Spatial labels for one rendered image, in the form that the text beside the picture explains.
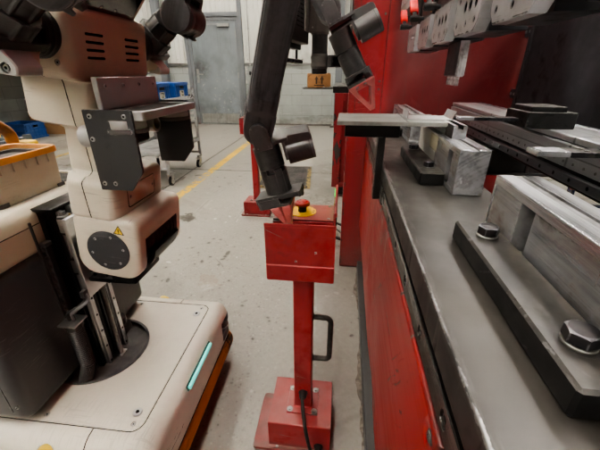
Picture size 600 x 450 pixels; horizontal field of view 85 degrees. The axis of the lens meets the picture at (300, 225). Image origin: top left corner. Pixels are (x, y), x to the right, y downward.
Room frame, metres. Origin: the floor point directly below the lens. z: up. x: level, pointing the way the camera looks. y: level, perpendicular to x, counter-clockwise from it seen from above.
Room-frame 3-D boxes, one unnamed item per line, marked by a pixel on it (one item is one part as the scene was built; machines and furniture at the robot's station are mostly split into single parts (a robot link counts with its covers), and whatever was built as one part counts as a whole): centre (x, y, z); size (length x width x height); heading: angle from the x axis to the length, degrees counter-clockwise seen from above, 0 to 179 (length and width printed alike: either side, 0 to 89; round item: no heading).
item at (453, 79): (0.90, -0.38, 1.13); 0.10 x 0.02 x 0.10; 172
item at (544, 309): (0.31, -0.24, 0.89); 0.30 x 0.05 x 0.03; 172
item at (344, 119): (0.92, -0.23, 1.00); 0.26 x 0.18 x 0.01; 82
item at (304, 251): (0.75, -0.01, 0.75); 0.20 x 0.16 x 0.18; 173
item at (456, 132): (0.87, -0.38, 0.99); 0.20 x 0.03 x 0.03; 172
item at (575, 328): (0.21, -0.23, 0.91); 0.03 x 0.03 x 0.02
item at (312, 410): (0.75, -0.01, 0.13); 0.10 x 0.10 x 0.01; 83
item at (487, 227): (0.40, -0.26, 0.91); 0.03 x 0.03 x 0.02
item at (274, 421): (0.75, 0.02, 0.06); 0.25 x 0.20 x 0.12; 83
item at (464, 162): (0.84, -0.37, 0.92); 0.39 x 0.06 x 0.10; 172
